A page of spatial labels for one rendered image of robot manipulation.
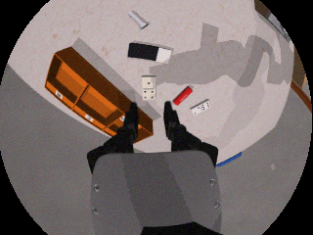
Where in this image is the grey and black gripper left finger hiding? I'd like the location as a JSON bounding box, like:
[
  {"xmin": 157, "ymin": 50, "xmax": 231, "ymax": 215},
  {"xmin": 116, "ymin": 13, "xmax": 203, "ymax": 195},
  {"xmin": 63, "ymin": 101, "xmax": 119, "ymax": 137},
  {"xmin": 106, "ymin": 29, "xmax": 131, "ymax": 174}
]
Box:
[{"xmin": 87, "ymin": 102, "xmax": 139, "ymax": 174}]

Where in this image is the orange rack of bins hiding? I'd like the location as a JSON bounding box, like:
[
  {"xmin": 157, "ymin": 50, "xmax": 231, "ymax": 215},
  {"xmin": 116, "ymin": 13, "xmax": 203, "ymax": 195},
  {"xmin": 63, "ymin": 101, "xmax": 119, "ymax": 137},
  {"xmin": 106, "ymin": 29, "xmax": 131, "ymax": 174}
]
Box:
[{"xmin": 45, "ymin": 46, "xmax": 154, "ymax": 144}]

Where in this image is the black and white eraser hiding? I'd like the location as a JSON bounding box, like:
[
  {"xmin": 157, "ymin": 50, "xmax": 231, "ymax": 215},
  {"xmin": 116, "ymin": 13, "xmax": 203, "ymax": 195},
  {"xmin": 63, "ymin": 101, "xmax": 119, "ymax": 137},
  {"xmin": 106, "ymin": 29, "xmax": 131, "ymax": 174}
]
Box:
[{"xmin": 127, "ymin": 43, "xmax": 171, "ymax": 64}]

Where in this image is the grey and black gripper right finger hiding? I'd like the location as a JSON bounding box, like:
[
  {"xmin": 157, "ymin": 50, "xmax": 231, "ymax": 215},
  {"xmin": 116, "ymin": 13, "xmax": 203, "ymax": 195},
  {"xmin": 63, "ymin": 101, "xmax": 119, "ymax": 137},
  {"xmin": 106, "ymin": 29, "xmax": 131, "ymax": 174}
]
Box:
[{"xmin": 163, "ymin": 101, "xmax": 218, "ymax": 168}]

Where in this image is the red battery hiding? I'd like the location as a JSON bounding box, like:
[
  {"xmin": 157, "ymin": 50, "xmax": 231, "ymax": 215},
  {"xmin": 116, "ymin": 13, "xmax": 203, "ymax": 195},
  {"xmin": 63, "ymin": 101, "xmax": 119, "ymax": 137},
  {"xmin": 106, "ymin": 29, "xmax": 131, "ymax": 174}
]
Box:
[{"xmin": 172, "ymin": 86, "xmax": 193, "ymax": 107}]

